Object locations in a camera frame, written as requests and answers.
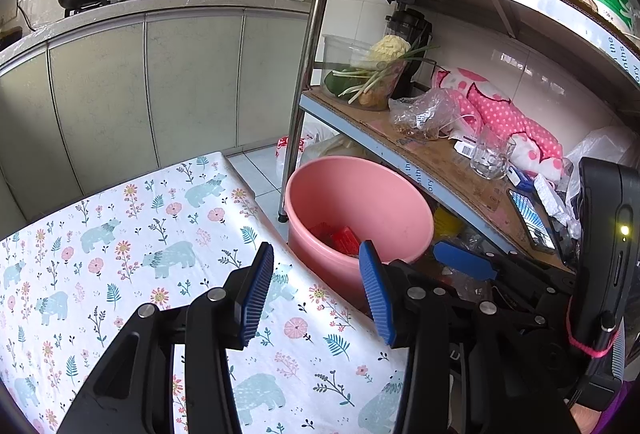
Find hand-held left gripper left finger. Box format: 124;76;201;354
57;241;276;434

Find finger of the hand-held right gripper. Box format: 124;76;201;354
517;304;571;365
432;241;576;295

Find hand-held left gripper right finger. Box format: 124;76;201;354
358;240;566;434

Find red and white box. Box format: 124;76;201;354
327;225;362;259

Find pink plastic basin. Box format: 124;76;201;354
284;155;435;310

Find person's right forearm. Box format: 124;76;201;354
567;384;640;434

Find yellow plastic container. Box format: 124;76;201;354
432;207;463;242

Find silver foil packet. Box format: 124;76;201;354
532;174;583;240

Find smartphone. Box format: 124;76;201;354
506;188;563;255

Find large white plastic bag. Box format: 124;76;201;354
570;124;640;175

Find glass mug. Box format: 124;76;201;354
470;124;517;180

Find small white box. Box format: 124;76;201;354
452;134;481;160

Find red and white plastic bag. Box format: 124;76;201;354
276;134;307;177

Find pink polka dot cloth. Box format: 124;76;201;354
431;67;573;182

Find clear plastic bag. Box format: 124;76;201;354
389;87;473;142

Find white plastic sack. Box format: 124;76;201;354
300;121;381;165

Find green onions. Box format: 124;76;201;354
332;45;441;105

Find cauliflower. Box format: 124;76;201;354
364;34;412;68

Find grey kitchen cabinet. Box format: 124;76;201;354
0;0;313;225

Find black blender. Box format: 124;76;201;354
385;3;435;100

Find clear plastic container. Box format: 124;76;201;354
321;33;408;111

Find metal storage rack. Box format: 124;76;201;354
277;0;640;295

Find pink cord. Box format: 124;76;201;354
566;311;618;359

